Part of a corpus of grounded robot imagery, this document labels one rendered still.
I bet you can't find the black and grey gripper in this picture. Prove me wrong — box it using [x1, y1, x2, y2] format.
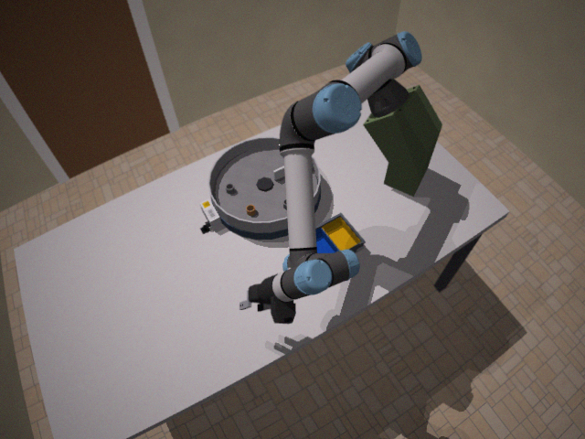
[239, 271, 296, 324]

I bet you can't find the blue and yellow divided bin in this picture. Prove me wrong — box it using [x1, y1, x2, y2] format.
[315, 213, 366, 253]

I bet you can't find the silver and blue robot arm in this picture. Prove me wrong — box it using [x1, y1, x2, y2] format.
[280, 31, 421, 299]

